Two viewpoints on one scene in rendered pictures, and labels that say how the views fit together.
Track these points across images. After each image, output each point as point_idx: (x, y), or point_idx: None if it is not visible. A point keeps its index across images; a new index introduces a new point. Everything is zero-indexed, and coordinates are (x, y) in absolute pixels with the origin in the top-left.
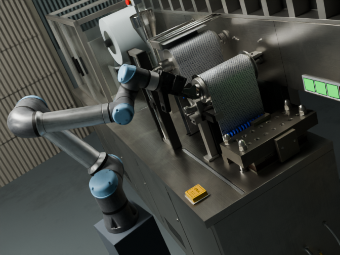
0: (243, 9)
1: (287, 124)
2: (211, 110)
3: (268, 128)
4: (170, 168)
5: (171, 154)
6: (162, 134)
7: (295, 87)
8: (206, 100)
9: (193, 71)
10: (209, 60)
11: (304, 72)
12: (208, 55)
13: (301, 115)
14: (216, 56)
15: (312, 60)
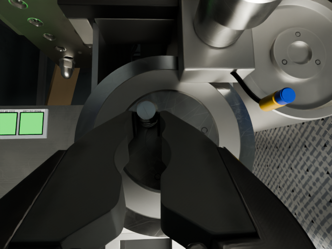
0: (180, 247)
1: (40, 39)
2: (141, 31)
3: (49, 19)
4: None
5: None
6: None
7: (75, 107)
8: (110, 93)
9: (313, 166)
10: (267, 167)
11: (40, 144)
12: (268, 185)
13: (60, 59)
14: (255, 167)
15: (14, 170)
